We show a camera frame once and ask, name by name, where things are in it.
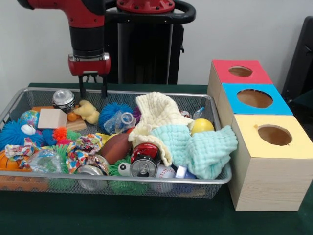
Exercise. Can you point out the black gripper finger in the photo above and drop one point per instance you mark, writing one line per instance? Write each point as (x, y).
(104, 86)
(82, 86)

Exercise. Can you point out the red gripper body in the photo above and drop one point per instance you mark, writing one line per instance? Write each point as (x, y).
(88, 66)

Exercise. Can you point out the crushed clear plastic bottle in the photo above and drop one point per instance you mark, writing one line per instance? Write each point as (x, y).
(119, 122)

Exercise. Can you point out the cream waffle cloth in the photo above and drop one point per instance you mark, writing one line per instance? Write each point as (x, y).
(156, 110)

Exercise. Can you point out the mint green waffle cloth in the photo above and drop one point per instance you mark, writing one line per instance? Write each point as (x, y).
(207, 151)

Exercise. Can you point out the red robot base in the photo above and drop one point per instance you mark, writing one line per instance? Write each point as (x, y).
(146, 6)

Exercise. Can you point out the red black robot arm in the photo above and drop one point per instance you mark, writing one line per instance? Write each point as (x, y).
(86, 39)

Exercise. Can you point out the silver mesh bin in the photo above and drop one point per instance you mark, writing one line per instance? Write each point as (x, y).
(223, 186)

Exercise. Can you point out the wooden box three holes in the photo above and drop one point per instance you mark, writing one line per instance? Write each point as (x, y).
(269, 186)

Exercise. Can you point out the blue spiky ball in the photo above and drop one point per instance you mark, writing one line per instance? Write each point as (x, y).
(107, 112)

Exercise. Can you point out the yellow toy animal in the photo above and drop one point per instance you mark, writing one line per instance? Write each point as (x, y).
(86, 112)

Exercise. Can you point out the wooden block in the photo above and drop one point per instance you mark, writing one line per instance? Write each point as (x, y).
(51, 118)

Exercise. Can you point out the brown toy football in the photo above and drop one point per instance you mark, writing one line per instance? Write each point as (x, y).
(115, 149)

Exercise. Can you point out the colourful patterned cloth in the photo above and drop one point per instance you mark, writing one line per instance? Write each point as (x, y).
(78, 156)
(17, 149)

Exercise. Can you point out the blue spiky toy with eye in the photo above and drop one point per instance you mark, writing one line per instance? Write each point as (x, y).
(11, 135)

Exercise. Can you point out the red black crushed can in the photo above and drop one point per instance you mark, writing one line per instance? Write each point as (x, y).
(143, 167)

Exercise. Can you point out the plain yellow ball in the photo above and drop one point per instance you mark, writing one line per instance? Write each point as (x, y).
(203, 126)

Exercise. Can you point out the black upright panel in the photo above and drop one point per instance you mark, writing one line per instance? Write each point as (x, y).
(303, 61)

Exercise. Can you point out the dark green side tablecloth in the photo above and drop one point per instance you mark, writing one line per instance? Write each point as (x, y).
(305, 98)

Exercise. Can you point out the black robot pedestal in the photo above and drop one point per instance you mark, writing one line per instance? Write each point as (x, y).
(159, 61)

